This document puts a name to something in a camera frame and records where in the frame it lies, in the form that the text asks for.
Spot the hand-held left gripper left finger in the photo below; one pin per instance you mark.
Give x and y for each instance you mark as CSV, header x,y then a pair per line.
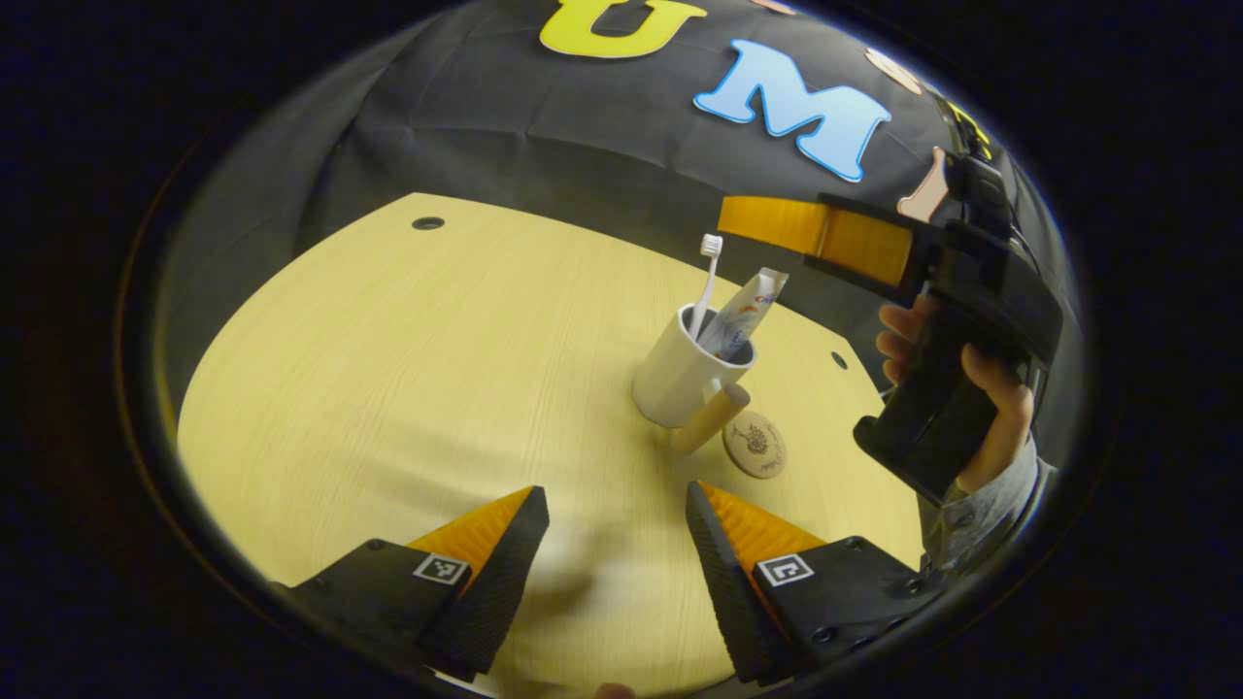
x,y
495,582

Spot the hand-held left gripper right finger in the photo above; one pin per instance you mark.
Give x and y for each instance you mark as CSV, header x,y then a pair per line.
x,y
723,582

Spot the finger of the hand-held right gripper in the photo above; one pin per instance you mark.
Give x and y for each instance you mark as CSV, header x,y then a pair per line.
x,y
855,243

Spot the white toothpaste tube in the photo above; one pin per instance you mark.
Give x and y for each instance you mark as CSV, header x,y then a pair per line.
x,y
746,316

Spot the round wooden coaster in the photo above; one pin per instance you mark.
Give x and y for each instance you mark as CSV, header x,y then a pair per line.
x,y
755,445

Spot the pale pink toothbrush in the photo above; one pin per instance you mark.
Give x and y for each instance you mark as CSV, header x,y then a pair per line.
x,y
706,286

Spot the black backdrop cloth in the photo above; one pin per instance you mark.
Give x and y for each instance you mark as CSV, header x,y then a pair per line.
x,y
544,126

